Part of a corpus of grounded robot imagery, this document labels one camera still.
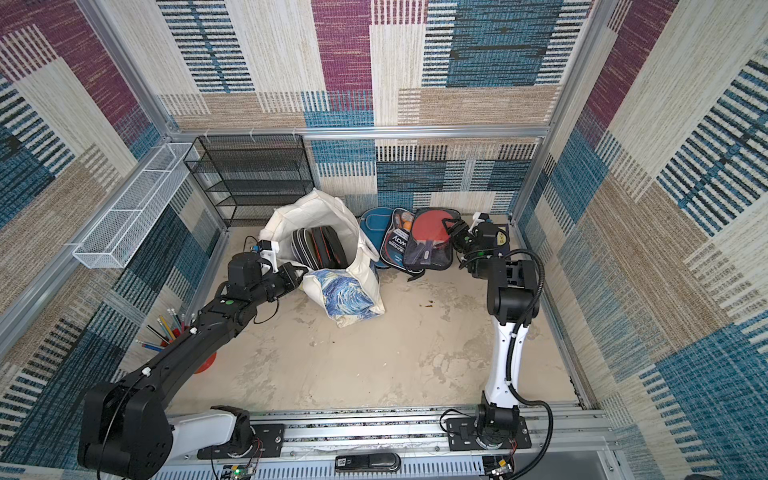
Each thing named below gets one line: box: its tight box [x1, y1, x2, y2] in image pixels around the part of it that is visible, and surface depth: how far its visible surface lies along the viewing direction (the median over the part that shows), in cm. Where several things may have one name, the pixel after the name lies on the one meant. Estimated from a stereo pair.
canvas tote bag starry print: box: [260, 188, 386, 328], surface depth 88 cm
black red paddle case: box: [304, 226, 349, 269], surface depth 93 cm
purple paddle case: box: [290, 228, 320, 270], surface depth 89 cm
